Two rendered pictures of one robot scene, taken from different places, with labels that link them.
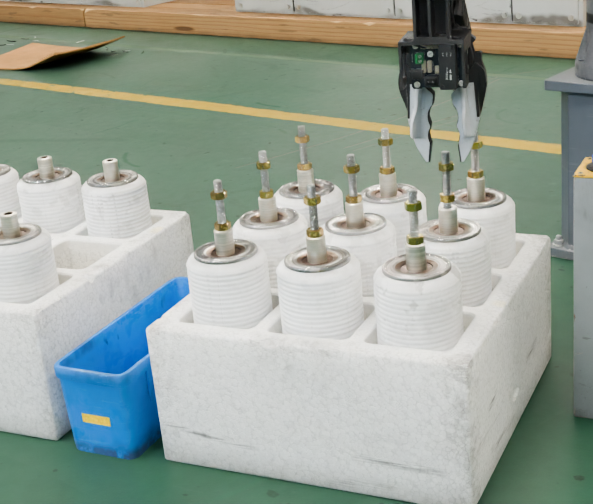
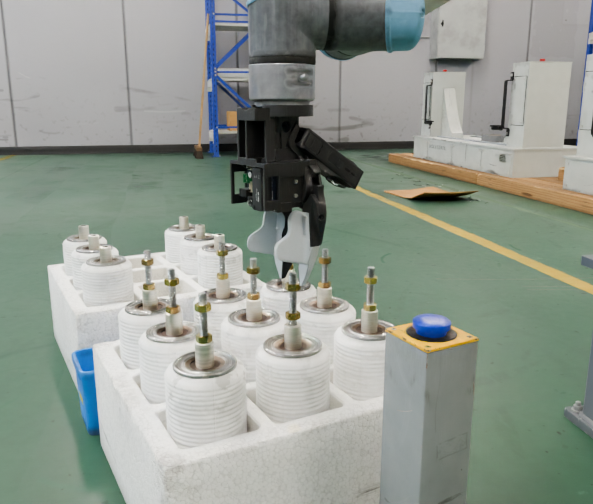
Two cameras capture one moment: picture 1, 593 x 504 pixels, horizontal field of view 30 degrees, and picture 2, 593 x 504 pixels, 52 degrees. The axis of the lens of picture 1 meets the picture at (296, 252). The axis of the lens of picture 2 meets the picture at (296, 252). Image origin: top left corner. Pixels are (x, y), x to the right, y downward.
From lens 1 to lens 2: 89 cm
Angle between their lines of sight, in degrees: 34
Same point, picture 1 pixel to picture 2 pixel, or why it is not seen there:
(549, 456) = not seen: outside the picture
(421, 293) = (174, 386)
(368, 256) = (238, 346)
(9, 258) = (87, 274)
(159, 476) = (81, 454)
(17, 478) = (33, 416)
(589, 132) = not seen: outside the picture
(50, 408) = not seen: hidden behind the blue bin
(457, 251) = (271, 365)
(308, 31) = not seen: outside the picture
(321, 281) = (148, 349)
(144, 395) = not seen: hidden behind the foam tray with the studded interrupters
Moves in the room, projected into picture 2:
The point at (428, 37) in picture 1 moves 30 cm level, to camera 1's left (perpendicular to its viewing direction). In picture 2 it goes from (245, 158) to (79, 147)
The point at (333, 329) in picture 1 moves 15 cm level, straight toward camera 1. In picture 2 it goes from (156, 392) to (51, 442)
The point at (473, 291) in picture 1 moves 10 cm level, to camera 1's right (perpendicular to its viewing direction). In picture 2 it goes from (285, 407) to (356, 432)
